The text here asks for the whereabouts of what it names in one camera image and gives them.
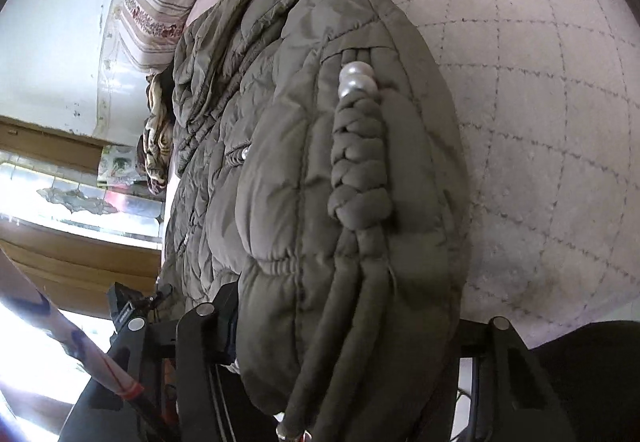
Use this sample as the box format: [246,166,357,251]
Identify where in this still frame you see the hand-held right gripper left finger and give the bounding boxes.
[175,279,246,442]

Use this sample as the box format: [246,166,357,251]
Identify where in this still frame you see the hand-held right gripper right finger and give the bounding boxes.
[457,316,566,442]

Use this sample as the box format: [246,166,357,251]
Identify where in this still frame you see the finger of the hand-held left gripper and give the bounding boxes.
[146,284,175,320]
[107,282,151,348]

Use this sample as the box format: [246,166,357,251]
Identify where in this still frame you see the olive hooded puffer jacket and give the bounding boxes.
[157,0,473,440]

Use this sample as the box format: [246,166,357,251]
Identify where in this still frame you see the person's dark trousers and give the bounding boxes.
[530,321,640,442]

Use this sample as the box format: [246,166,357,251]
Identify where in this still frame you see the stained glass window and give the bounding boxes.
[0,149,166,247]

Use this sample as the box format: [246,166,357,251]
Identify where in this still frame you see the brown cream patterned blanket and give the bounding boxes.
[137,72,181,195]

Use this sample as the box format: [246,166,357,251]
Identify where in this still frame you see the wooden window frame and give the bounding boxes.
[0,114,166,323]

